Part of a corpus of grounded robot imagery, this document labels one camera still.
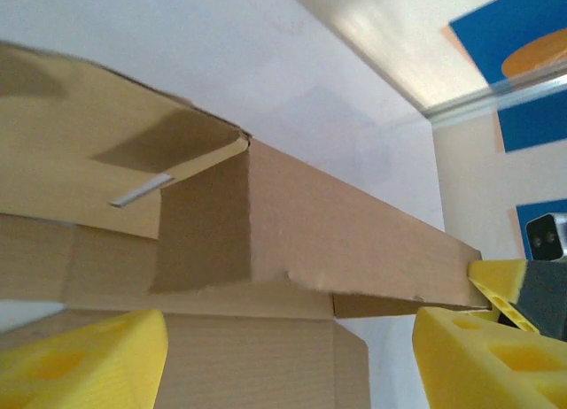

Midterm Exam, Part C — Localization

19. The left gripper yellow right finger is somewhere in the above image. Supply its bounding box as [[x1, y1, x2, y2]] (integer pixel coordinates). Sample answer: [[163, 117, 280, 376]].
[[410, 305, 567, 409]]

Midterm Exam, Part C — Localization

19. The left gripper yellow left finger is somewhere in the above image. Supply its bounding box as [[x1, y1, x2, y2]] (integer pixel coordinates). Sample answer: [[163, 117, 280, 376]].
[[0, 308, 170, 409]]

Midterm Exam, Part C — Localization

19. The brown cardboard paper box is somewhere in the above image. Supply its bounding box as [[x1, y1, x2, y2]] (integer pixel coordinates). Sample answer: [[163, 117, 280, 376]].
[[0, 39, 488, 409]]

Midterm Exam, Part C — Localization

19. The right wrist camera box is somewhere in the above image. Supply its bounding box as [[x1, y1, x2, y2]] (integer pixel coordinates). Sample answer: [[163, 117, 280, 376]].
[[524, 212, 567, 262]]

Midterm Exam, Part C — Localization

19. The aluminium frame post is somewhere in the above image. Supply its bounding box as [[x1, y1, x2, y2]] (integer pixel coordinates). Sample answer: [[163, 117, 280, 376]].
[[418, 70, 567, 123]]

